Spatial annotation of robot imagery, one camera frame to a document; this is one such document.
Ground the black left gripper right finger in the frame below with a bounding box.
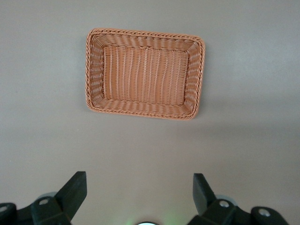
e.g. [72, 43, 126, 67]
[187, 173, 288, 225]

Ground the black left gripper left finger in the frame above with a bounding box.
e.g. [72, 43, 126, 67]
[0, 171, 88, 225]

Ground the brown wicker basket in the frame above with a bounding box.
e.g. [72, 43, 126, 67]
[84, 28, 207, 121]

